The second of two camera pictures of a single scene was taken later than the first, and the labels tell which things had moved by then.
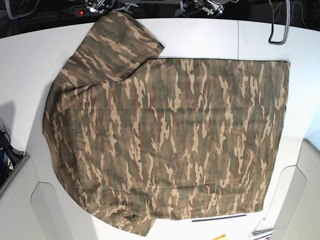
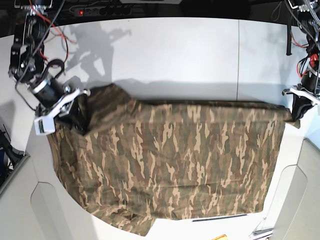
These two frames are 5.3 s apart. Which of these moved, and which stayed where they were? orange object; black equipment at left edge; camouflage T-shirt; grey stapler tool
Moved: camouflage T-shirt
Stayed: grey stapler tool; orange object; black equipment at left edge
